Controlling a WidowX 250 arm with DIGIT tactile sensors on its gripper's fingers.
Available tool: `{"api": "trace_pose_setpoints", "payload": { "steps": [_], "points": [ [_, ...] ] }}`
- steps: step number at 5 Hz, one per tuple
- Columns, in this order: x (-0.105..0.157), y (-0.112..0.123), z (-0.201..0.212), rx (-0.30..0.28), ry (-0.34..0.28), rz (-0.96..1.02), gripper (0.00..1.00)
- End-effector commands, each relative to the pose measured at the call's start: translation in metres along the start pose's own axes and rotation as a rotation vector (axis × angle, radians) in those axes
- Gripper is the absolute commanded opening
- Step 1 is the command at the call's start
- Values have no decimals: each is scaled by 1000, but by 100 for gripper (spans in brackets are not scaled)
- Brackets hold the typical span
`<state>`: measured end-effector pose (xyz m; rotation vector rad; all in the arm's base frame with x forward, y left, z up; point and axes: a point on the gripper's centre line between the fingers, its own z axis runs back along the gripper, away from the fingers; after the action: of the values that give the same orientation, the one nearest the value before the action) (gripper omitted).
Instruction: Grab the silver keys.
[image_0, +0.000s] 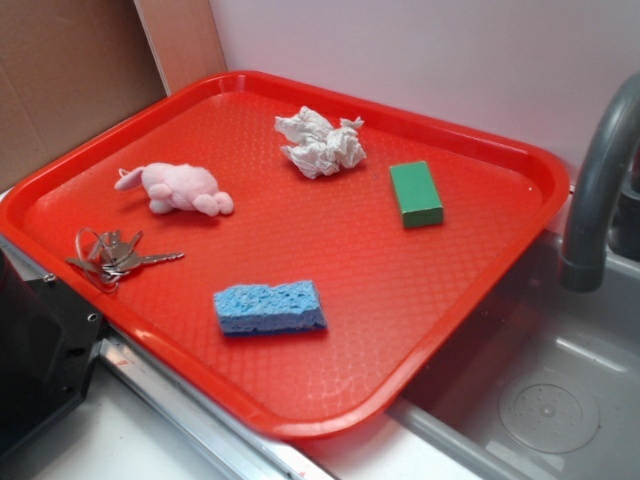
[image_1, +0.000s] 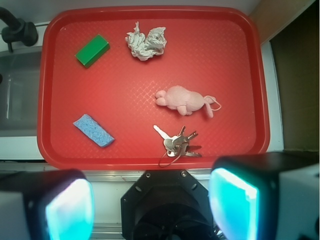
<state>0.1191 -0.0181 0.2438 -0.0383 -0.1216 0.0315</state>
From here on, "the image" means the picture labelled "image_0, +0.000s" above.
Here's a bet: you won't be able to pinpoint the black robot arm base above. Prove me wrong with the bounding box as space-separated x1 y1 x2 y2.
1 255 105 460

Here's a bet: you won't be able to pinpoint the red plastic tray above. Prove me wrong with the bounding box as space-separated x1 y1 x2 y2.
1 72 569 440

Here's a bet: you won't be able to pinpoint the blue sponge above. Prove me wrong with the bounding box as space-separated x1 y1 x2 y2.
213 280 328 337

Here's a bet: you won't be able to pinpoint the crumpled white paper towel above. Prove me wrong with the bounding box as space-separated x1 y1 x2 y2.
274 106 366 179

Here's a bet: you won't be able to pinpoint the green rectangular block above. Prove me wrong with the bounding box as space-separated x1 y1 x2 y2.
389 161 444 229

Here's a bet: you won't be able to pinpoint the pink plush toy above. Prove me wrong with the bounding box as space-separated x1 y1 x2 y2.
114 162 235 217

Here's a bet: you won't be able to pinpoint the grey plastic sink basin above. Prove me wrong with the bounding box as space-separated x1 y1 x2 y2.
389 233 639 479

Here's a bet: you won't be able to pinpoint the grey toy faucet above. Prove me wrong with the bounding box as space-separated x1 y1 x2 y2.
558 73 639 292

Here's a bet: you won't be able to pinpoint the brown cardboard panel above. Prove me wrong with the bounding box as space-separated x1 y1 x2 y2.
1 1 226 190

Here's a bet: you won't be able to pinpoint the silver keys on ring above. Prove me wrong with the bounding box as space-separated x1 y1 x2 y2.
65 227 185 294

